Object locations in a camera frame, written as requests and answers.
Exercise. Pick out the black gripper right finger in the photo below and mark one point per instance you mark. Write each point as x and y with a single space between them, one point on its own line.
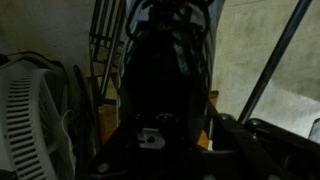
266 153

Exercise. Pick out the grey black running shoe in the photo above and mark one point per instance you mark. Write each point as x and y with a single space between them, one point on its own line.
160 76

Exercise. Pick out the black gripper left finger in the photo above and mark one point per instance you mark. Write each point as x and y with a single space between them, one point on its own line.
133 150

